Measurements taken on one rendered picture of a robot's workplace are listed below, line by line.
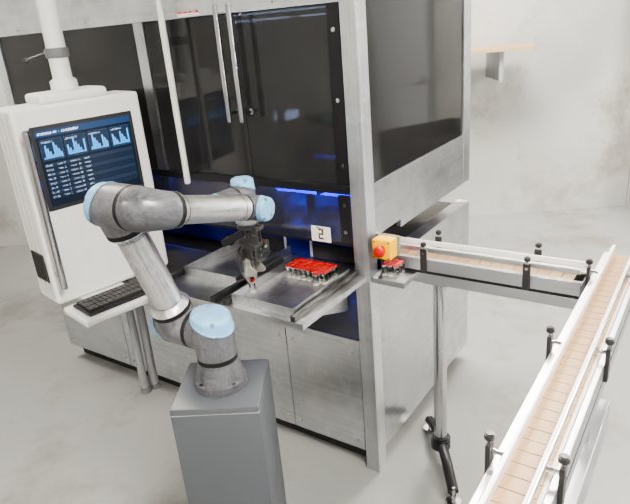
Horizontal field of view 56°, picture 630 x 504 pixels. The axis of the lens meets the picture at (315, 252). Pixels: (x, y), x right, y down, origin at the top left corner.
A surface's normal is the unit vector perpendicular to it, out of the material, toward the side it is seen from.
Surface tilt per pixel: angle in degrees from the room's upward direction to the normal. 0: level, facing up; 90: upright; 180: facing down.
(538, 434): 0
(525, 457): 0
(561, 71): 90
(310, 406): 90
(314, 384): 90
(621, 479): 0
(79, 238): 90
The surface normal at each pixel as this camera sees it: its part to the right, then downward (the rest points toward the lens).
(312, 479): -0.08, -0.93
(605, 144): -0.04, 0.37
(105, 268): 0.71, 0.20
